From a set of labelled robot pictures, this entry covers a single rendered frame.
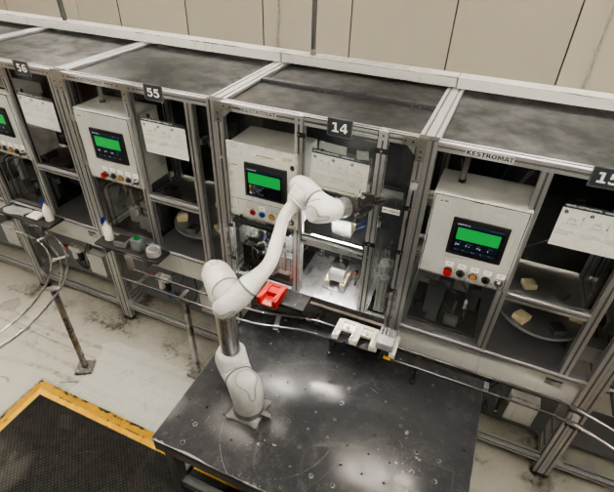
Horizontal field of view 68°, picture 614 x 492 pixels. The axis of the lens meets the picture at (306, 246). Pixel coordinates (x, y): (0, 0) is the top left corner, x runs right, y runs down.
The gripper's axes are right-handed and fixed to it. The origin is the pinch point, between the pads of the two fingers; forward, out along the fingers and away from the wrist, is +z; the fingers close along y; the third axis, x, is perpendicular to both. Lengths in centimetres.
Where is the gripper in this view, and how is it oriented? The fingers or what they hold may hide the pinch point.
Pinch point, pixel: (378, 200)
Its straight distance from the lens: 215.1
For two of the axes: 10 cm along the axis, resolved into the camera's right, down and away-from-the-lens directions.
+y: 1.5, -8.7, -4.8
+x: -6.0, -4.6, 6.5
